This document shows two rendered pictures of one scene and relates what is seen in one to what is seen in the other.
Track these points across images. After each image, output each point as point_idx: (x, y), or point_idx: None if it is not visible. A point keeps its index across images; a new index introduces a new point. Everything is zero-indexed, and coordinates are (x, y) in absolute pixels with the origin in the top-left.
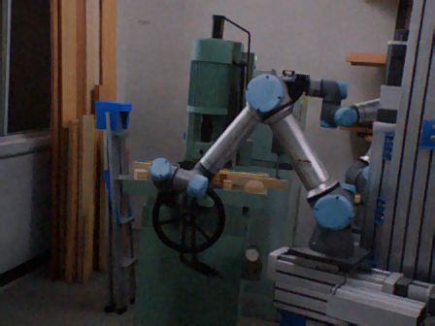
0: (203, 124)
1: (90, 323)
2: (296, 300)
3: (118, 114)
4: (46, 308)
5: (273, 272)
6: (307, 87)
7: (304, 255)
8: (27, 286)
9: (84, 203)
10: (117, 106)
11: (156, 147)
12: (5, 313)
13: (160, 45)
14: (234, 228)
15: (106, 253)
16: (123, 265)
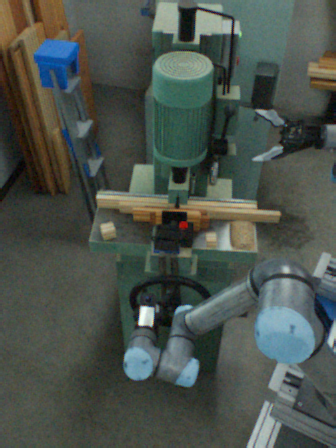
0: (176, 167)
1: (81, 264)
2: (296, 423)
3: (65, 70)
4: (38, 243)
5: (272, 399)
6: (320, 145)
7: (312, 417)
8: (16, 208)
9: (49, 127)
10: (61, 61)
11: (111, 1)
12: (3, 258)
13: None
14: (219, 277)
15: (82, 201)
16: None
